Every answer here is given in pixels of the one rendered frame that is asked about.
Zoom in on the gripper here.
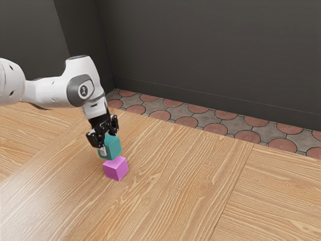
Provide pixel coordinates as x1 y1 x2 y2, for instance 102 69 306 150
85 112 119 157

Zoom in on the teal block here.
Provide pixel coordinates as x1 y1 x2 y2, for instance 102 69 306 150
97 133 123 161

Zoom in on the pink block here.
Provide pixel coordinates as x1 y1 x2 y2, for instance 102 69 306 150
102 155 129 182

